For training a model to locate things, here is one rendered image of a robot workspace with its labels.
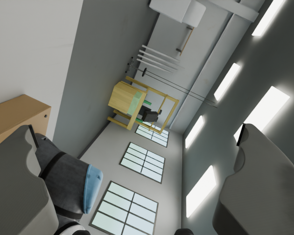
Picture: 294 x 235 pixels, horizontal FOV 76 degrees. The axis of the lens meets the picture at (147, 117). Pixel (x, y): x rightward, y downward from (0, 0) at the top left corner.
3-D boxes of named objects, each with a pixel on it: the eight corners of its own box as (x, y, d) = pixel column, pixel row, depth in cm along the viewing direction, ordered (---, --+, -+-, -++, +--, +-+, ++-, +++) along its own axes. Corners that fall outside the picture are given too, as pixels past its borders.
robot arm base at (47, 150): (43, 123, 54) (74, 138, 55) (42, 154, 63) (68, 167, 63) (-4, 161, 42) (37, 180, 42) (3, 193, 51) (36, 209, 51)
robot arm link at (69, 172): (72, 155, 61) (109, 173, 61) (47, 196, 56) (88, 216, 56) (62, 149, 49) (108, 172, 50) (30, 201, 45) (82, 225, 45)
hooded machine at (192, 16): (159, -15, 533) (206, 7, 535) (150, 8, 560) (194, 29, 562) (156, -22, 468) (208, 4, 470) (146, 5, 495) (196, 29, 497)
